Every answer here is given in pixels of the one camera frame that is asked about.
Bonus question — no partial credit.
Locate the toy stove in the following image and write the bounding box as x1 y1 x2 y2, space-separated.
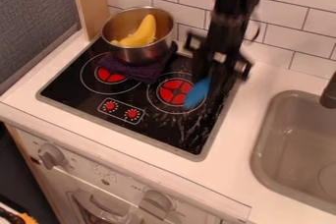
35 35 245 163

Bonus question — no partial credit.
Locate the purple cloth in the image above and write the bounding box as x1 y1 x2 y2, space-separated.
95 40 181 85

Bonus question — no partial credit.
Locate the toy sink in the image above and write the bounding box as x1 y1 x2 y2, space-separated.
249 89 336 216

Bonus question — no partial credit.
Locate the silver pot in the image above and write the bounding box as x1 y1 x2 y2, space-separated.
99 6 178 66

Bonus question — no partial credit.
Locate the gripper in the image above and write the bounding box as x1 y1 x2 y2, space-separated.
184 18 255 103

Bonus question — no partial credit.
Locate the yellow toy banana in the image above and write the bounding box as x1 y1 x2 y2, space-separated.
108 14 158 48

